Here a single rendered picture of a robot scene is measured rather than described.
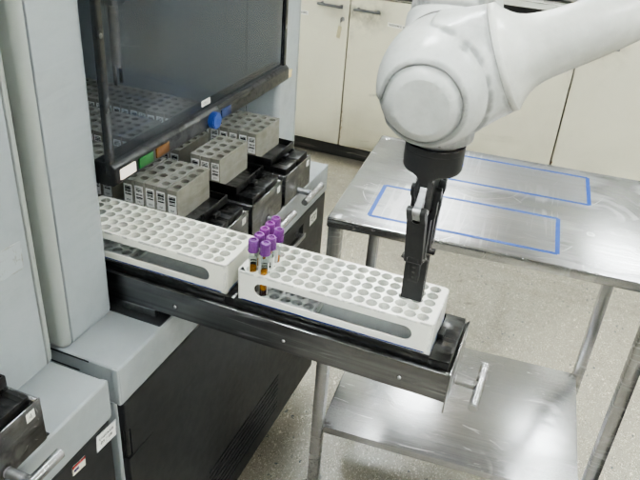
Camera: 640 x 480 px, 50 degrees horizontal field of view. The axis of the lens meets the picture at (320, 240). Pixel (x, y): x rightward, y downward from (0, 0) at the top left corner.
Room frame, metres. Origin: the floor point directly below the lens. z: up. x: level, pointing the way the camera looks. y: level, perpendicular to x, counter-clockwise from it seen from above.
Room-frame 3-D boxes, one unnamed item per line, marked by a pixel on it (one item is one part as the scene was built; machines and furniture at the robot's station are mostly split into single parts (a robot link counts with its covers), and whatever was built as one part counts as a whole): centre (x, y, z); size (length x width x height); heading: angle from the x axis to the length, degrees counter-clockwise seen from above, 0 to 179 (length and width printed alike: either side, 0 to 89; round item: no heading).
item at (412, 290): (0.80, -0.13, 0.90); 0.03 x 0.01 x 0.07; 70
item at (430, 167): (0.80, -0.13, 1.06); 0.08 x 0.07 x 0.09; 160
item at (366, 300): (0.84, -0.04, 0.83); 0.30 x 0.10 x 0.06; 71
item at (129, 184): (1.13, 0.33, 0.85); 0.12 x 0.02 x 0.06; 161
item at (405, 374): (0.88, 0.09, 0.78); 0.73 x 0.14 x 0.09; 70
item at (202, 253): (0.94, 0.26, 0.83); 0.30 x 0.10 x 0.06; 70
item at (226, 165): (1.24, 0.19, 0.85); 0.12 x 0.02 x 0.06; 160
